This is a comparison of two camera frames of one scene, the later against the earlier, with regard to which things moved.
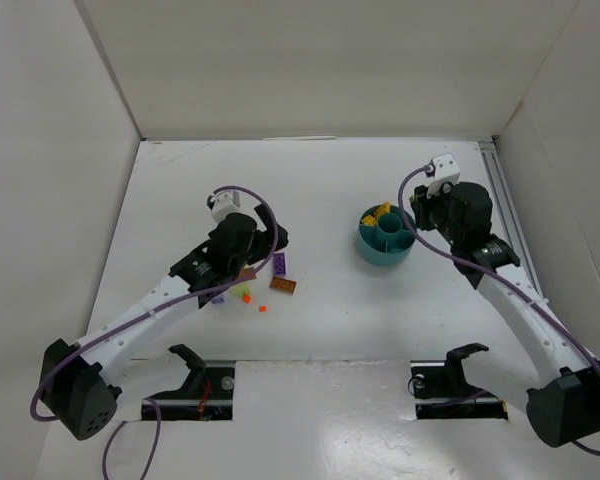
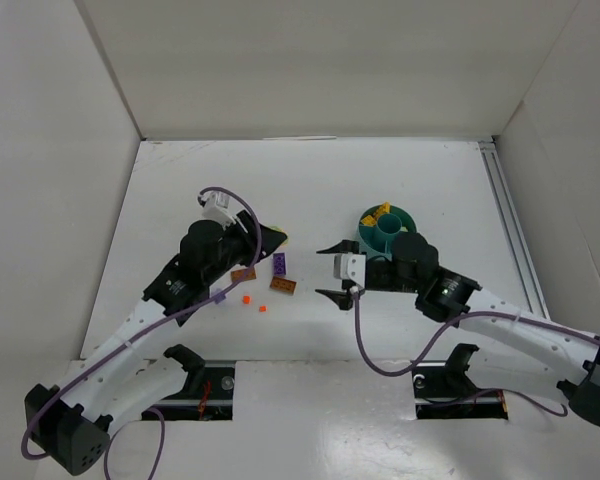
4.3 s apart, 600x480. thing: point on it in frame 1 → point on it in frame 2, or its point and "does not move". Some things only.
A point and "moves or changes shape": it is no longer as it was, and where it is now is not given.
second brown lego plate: x=247 y=274 does not move
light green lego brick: x=240 y=290 moves or changes shape
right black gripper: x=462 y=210 → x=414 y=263
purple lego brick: x=279 y=264 does not move
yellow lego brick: x=385 y=208 does not move
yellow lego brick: x=369 y=220 does not move
